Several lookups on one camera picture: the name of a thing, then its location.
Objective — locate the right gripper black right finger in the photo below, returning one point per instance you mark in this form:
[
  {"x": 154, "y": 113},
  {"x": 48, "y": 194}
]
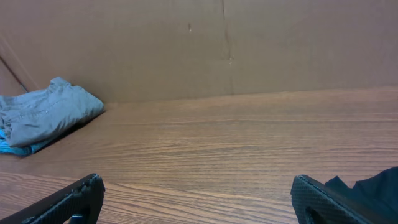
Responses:
[{"x": 314, "y": 203}]

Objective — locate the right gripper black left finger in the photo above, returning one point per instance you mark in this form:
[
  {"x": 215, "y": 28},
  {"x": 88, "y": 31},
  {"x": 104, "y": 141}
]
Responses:
[{"x": 80, "y": 202}]

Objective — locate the grey shorts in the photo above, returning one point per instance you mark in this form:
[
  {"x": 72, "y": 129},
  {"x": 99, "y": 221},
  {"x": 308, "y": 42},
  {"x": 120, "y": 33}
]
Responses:
[{"x": 44, "y": 114}]

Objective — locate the black t-shirt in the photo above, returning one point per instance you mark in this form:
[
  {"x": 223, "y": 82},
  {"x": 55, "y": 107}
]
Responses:
[{"x": 378, "y": 193}]

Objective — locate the folded blue denim jeans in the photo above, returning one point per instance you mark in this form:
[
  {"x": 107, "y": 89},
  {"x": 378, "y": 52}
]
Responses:
[{"x": 25, "y": 150}]

